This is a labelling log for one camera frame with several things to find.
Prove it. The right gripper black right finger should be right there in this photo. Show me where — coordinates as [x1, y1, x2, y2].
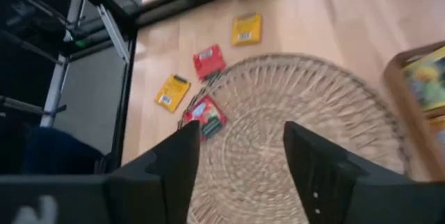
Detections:
[282, 120, 413, 224]

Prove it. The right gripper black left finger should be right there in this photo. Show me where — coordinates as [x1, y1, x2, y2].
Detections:
[106, 120, 202, 224]

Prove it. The long red tea packet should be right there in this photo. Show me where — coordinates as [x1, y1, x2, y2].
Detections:
[192, 44, 227, 83]

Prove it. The tan gold tea packet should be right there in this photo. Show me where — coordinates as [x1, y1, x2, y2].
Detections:
[230, 13, 263, 47]

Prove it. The round woven straw placemat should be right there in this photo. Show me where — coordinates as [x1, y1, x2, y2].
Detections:
[177, 53, 414, 224]

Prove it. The brown wooden box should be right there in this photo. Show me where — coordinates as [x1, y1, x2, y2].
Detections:
[381, 40, 445, 183]

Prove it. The dark blue rounded object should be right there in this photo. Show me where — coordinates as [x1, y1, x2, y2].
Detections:
[22, 126, 106, 176]

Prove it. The silver rig leg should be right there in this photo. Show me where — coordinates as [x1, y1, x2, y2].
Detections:
[39, 55, 71, 128]

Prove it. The silver rig bracket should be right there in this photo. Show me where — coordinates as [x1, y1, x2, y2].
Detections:
[96, 3, 131, 65]

